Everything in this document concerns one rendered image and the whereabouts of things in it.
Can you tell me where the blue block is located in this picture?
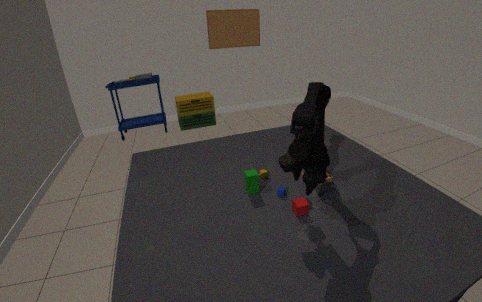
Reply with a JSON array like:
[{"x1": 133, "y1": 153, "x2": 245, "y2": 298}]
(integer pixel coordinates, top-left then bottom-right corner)
[{"x1": 277, "y1": 186, "x2": 285, "y2": 196}]

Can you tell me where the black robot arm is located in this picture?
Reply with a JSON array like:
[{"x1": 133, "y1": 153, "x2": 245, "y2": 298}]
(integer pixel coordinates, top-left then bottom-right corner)
[{"x1": 278, "y1": 82, "x2": 331, "y2": 178}]

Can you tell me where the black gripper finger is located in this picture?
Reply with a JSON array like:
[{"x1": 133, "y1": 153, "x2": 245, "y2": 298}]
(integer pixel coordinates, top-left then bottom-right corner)
[
  {"x1": 302, "y1": 179, "x2": 318, "y2": 196},
  {"x1": 293, "y1": 168, "x2": 302, "y2": 181}
]

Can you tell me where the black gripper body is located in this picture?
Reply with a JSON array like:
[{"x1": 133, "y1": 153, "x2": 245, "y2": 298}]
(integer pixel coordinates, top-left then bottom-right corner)
[{"x1": 301, "y1": 148, "x2": 326, "y2": 186}]

